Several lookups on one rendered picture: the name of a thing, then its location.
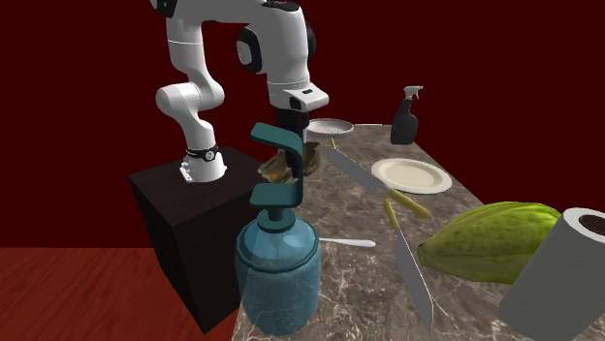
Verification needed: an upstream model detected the grey perforated bowl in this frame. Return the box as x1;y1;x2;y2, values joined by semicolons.
305;117;356;140

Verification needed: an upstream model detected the brown lumpy shell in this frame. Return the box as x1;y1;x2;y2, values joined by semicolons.
256;140;323;185

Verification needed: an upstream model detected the black spray bottle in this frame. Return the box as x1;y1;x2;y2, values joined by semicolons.
390;85;425;146

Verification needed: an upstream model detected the white plate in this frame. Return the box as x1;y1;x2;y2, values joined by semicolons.
369;157;454;196

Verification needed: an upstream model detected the dark robot stand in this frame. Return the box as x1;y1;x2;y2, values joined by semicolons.
127;145;270;335

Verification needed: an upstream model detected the teal pump dispenser bottle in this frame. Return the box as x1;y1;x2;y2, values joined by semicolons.
234;121;322;338

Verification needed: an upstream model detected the green oval pod fruit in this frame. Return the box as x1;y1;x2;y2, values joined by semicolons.
416;201;563;286

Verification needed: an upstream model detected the white paper towel roll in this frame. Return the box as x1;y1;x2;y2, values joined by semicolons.
498;206;605;341

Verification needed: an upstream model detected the wide-bladed knife, yellow-green handle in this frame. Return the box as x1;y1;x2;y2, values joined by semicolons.
320;144;433;220

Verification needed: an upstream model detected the narrow-bladed knife, yellow-green handle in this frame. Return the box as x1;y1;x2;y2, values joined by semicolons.
382;198;435;335

